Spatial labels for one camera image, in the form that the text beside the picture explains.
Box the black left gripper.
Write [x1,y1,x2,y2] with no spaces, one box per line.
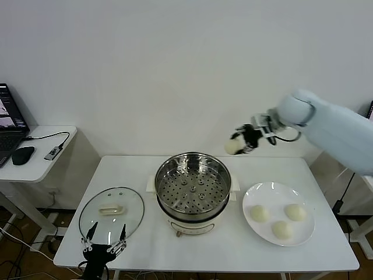
[80,221,129,280]

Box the large white plate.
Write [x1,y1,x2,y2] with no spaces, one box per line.
[242,182,316,247]

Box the grey usb hub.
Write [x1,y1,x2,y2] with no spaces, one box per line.
[44,147,61,160]

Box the round glass pot lid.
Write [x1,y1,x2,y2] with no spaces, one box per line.
[78,187,145,246]

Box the white floor cable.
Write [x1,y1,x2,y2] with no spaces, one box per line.
[0,226,56,254]

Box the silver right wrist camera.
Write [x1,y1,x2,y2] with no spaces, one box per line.
[250,115,276,138]

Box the black laptop power cable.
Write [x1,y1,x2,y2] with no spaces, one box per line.
[332,171,356,215]

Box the white steamed baozi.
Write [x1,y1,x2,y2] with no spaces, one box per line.
[271,220,293,242]
[224,138,242,155]
[250,205,270,223]
[284,204,308,222]

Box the black computer mouse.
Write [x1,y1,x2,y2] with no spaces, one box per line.
[11,146,36,166]

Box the black usb hub cable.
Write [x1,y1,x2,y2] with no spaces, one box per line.
[23,131,71,149]

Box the perforated steel steamer basket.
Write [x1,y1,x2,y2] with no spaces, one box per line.
[154,151,233,222]

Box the white rounded side table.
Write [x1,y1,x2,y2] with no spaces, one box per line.
[0,125,101,243]

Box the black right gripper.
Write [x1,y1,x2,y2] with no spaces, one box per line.
[230,124,265,155]

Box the black laptop with grey keyboard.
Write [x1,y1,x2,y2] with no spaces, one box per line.
[0,83,31,169]

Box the cream electric cooker pot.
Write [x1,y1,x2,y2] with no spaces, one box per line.
[145,173,241,237]

